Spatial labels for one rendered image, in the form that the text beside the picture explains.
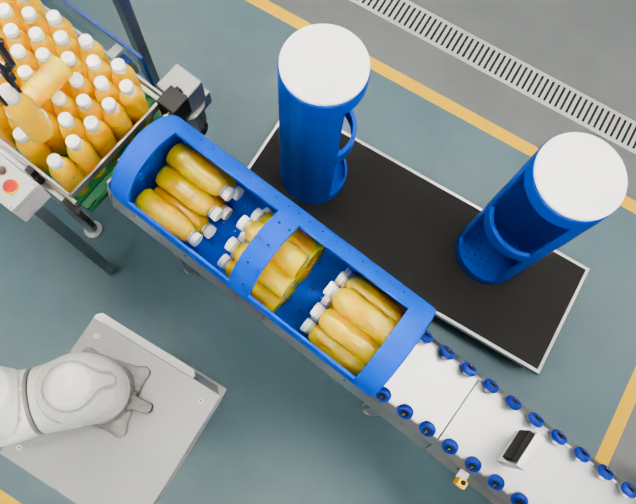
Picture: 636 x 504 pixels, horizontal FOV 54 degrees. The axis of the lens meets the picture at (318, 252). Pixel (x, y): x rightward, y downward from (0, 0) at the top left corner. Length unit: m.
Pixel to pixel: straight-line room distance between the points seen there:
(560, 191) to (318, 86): 0.77
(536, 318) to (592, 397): 0.45
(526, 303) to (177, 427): 1.65
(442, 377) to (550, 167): 0.69
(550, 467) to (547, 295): 1.07
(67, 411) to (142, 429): 0.28
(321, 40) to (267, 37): 1.26
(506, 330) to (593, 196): 0.93
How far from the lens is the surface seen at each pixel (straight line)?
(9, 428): 1.54
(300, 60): 1.98
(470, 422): 1.86
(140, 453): 1.69
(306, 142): 2.15
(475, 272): 2.74
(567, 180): 1.98
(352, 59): 1.99
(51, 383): 1.46
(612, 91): 3.51
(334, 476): 2.74
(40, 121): 1.78
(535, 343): 2.78
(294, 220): 1.58
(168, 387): 1.67
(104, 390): 1.47
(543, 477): 1.93
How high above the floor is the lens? 2.72
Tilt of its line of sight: 75 degrees down
